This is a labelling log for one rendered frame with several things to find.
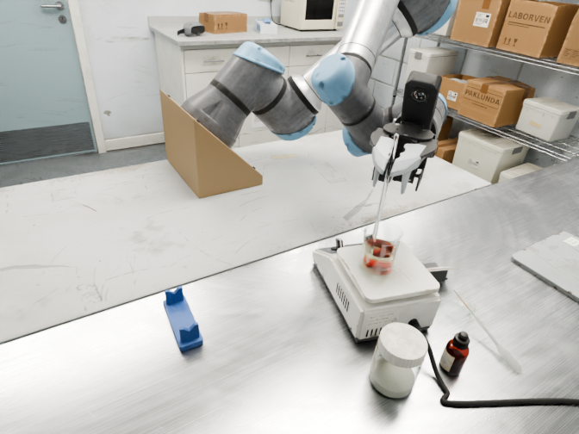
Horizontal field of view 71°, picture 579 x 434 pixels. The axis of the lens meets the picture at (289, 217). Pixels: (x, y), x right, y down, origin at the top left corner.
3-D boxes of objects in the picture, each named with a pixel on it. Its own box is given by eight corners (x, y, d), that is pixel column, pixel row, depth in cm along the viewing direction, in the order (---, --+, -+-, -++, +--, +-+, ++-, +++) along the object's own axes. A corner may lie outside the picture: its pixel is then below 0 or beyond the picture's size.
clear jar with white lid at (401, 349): (422, 383, 54) (438, 344, 50) (395, 409, 51) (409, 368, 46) (386, 354, 58) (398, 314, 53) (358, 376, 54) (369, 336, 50)
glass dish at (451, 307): (477, 313, 66) (482, 303, 65) (461, 329, 63) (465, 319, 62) (447, 294, 69) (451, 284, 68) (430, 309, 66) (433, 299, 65)
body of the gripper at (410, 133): (418, 194, 60) (430, 164, 69) (432, 139, 55) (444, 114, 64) (368, 181, 62) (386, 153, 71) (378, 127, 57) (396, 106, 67)
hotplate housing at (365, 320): (310, 261, 74) (314, 225, 70) (374, 252, 78) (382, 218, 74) (361, 359, 57) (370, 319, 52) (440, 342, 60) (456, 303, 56)
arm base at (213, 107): (170, 97, 95) (196, 65, 95) (211, 132, 107) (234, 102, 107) (199, 123, 86) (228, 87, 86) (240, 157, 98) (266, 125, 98)
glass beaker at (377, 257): (385, 257, 63) (395, 214, 59) (398, 281, 58) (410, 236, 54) (348, 259, 62) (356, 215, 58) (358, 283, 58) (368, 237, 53)
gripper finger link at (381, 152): (377, 205, 53) (395, 176, 60) (386, 164, 50) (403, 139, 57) (355, 198, 54) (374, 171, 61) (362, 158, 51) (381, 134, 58)
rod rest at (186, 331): (163, 305, 63) (160, 288, 61) (184, 298, 64) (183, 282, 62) (180, 352, 56) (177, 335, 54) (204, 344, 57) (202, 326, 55)
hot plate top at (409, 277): (333, 251, 64) (334, 247, 64) (400, 243, 67) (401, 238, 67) (366, 305, 55) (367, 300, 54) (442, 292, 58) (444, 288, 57)
